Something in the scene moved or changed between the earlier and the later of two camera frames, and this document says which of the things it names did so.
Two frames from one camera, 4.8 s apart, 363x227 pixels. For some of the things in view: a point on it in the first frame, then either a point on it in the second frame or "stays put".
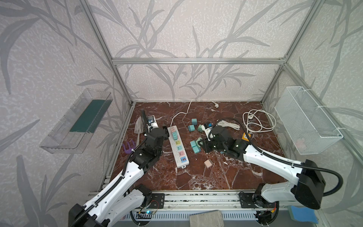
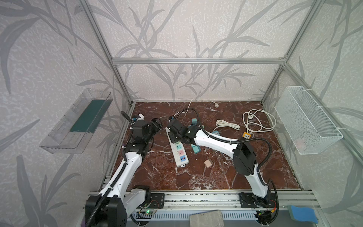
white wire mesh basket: (308, 126) stays put
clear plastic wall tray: (71, 132) stays put
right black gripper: (203, 142) → (171, 136)
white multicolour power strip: (180, 152) stays put
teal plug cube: (195, 147) stays put
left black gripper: (165, 134) → (153, 124)
